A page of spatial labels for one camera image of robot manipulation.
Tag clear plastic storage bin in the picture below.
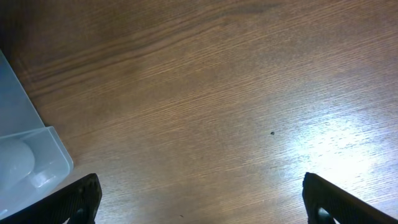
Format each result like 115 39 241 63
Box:
1 55 73 218

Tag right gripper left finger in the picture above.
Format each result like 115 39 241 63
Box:
1 173 102 224

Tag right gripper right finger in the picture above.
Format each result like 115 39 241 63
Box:
302 172 397 224

